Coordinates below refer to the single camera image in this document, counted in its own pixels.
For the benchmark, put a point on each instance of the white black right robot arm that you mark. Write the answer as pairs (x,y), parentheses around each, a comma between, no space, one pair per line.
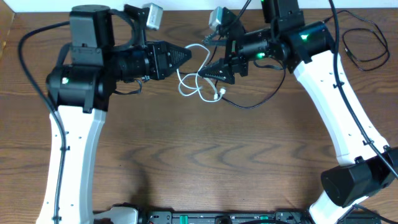
(366,163)

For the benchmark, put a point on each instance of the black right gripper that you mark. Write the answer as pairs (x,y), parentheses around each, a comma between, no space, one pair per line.
(233,53)

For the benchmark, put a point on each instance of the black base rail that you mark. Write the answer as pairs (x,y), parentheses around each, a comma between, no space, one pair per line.
(164,217)

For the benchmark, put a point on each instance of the brown side panel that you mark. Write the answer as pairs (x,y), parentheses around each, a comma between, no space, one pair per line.
(6,20)

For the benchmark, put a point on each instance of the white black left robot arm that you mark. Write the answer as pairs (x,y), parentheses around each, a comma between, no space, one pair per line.
(79,97)

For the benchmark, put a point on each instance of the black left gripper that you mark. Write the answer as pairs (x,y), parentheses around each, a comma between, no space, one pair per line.
(157,53)

